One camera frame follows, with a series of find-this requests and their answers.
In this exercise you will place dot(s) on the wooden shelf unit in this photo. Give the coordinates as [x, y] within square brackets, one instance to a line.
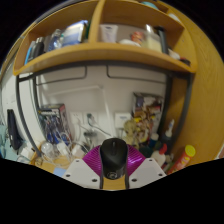
[100, 53]

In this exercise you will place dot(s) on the robot model kit box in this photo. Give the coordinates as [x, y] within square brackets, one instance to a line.
[53, 123]

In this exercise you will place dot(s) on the white wall outlet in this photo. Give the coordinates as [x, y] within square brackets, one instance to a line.
[91, 120]
[76, 120]

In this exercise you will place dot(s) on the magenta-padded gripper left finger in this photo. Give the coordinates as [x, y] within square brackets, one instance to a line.
[78, 171]

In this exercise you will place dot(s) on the small white charger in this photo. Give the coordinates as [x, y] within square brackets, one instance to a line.
[62, 148]

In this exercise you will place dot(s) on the tan robot figurine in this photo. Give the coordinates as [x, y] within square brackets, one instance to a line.
[131, 131]

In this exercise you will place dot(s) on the metal cup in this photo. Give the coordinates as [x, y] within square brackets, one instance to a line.
[90, 139]

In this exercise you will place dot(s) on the white red-capped lotion bottle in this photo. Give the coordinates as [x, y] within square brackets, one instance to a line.
[159, 156]

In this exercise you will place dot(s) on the colourful printed box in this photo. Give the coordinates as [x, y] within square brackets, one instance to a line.
[148, 106]

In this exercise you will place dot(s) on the clear plastic cup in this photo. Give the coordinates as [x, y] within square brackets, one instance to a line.
[47, 150]

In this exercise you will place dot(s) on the yellow red chips can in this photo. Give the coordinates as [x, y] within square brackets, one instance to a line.
[181, 160]

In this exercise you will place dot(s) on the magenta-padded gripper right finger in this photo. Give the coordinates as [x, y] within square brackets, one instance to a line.
[150, 170]

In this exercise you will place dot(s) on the black computer mouse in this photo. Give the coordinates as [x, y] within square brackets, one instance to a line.
[114, 158]

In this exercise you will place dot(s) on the black bag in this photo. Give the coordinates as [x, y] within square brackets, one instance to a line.
[14, 130]

